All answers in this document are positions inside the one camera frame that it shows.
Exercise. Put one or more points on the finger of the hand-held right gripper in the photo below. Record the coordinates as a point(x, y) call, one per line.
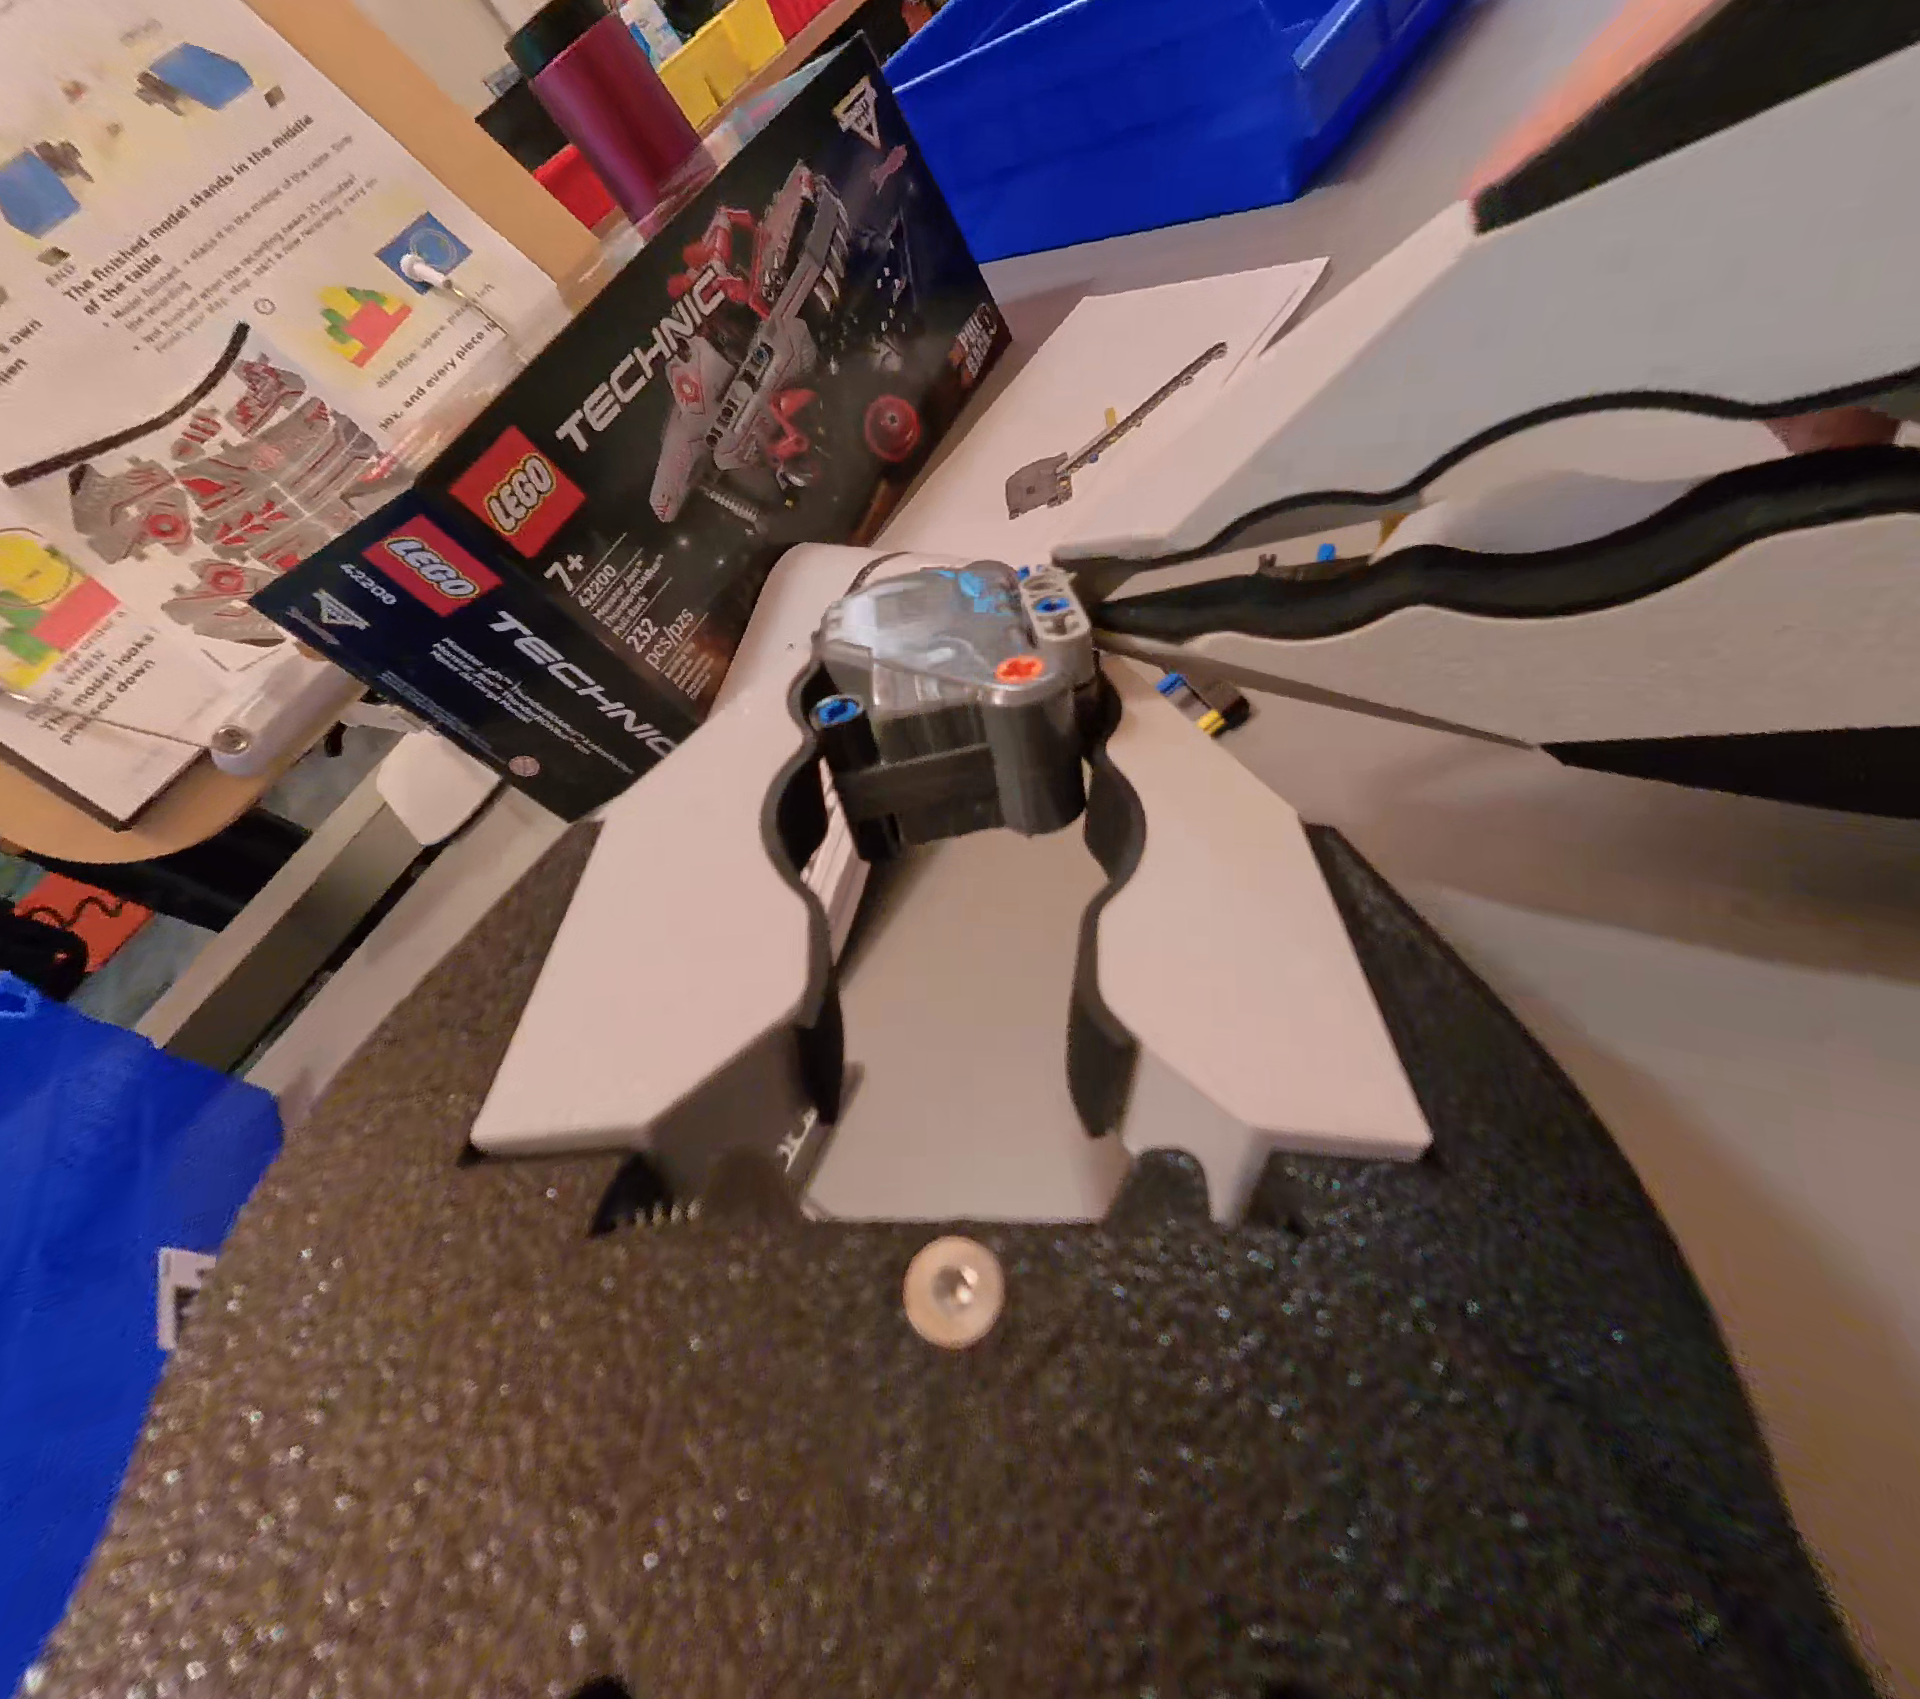
point(1727, 663)
point(1576, 304)

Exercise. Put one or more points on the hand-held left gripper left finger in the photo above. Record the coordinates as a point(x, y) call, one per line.
point(644, 980)

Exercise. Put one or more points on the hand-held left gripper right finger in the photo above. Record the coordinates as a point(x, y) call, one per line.
point(1275, 980)

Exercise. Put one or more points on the dark grey toy motor block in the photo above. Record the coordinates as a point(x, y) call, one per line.
point(961, 741)

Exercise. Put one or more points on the short black toy beam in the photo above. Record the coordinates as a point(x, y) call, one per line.
point(1199, 703)

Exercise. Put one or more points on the white instruction booklet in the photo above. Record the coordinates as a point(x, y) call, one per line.
point(1199, 304)

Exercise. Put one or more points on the orange patterned object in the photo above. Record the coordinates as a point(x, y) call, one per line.
point(83, 920)

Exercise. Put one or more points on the dark toy set box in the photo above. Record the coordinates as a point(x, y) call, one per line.
point(674, 410)

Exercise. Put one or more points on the blue bin with white tag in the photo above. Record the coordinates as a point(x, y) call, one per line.
point(89, 1280)

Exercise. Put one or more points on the magenta tumbler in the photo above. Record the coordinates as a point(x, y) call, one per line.
point(617, 124)

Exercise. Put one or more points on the printed instruction sign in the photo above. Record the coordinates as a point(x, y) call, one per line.
point(196, 230)

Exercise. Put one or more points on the yellow plastic bin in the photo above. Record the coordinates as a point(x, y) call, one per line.
point(718, 55)

